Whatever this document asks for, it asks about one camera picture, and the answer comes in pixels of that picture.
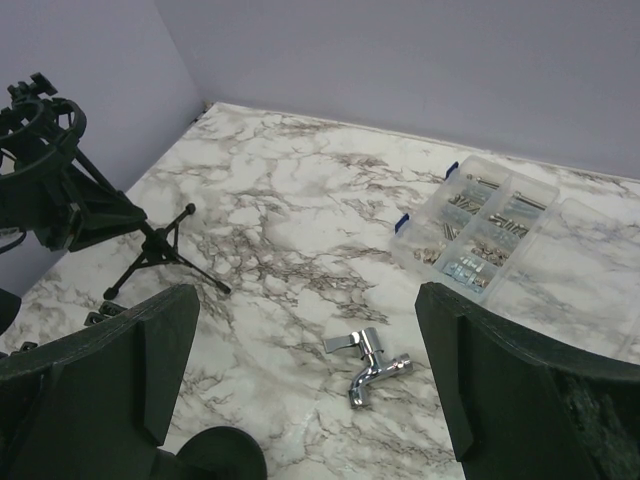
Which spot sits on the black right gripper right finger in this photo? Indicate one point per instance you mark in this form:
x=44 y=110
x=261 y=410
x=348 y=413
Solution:
x=522 y=405

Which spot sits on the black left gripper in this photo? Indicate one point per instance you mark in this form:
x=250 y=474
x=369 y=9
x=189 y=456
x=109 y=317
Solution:
x=41 y=193

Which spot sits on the black shock mount round stand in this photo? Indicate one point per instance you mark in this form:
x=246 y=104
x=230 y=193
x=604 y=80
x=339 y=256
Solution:
x=107 y=309

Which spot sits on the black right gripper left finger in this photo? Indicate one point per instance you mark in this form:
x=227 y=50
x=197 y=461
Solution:
x=98 y=403

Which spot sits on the clear plastic screw box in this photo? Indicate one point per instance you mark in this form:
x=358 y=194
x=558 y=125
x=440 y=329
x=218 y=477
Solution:
x=513 y=245

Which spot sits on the black tripod microphone stand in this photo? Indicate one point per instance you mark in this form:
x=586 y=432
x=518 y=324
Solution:
x=38 y=116

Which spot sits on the silver metal bracket part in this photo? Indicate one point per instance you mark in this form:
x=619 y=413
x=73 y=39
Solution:
x=376 y=366

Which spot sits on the black clip round base stand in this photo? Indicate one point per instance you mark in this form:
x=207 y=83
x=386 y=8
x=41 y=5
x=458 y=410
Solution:
x=221 y=452

